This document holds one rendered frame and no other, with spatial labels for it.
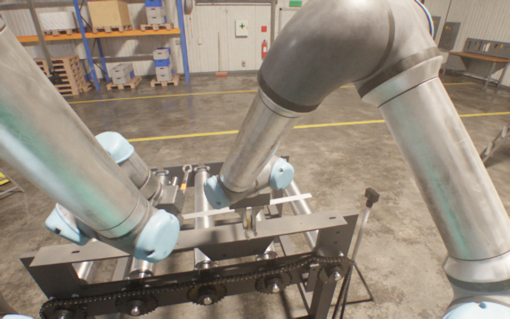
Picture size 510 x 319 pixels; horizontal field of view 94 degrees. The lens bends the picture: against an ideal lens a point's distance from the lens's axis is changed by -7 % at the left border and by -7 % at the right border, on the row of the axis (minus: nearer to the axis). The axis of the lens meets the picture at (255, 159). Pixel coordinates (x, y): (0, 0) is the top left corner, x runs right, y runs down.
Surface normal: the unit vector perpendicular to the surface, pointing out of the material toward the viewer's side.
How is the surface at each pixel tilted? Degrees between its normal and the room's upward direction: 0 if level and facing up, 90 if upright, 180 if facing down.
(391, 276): 0
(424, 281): 0
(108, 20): 90
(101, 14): 90
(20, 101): 93
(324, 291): 90
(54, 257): 0
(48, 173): 105
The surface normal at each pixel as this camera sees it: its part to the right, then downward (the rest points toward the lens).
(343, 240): 0.19, 0.48
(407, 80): 0.02, 0.70
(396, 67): -0.51, 0.15
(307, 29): -0.51, -0.07
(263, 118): -0.58, 0.54
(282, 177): 0.62, 0.39
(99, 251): 0.00, -0.87
